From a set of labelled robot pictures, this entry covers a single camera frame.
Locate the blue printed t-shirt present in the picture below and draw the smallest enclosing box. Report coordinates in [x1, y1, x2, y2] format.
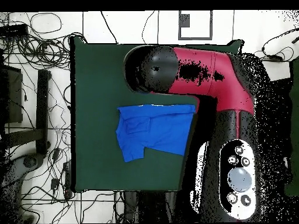
[115, 103, 197, 163]

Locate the dark green table cloth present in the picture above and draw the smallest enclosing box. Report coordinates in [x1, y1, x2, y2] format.
[69, 36, 244, 193]

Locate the black power strip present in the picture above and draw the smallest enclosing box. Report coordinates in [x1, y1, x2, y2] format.
[0, 23, 29, 38]
[62, 160, 72, 199]

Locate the dark square floor tag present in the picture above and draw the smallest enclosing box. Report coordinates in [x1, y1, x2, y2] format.
[179, 13, 190, 27]

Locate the gray office chair base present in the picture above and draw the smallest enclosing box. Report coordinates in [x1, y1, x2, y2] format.
[0, 152, 46, 187]

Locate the black box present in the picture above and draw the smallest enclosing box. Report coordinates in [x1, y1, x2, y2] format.
[0, 64, 23, 124]

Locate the green cloth on side table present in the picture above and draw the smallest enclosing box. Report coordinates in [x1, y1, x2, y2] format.
[283, 58, 299, 197]

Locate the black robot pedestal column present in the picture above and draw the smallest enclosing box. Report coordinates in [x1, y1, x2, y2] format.
[122, 190, 178, 223]

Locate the thin black cable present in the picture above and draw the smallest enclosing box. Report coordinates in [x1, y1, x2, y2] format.
[141, 10, 155, 44]
[99, 10, 119, 45]

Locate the black stand frame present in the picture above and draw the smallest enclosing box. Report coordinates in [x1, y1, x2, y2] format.
[4, 69, 51, 156]

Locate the black cable tangle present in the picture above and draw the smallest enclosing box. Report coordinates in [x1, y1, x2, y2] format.
[0, 12, 87, 71]

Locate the black cable with connector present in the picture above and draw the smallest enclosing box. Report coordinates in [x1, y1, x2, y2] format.
[253, 27, 299, 62]

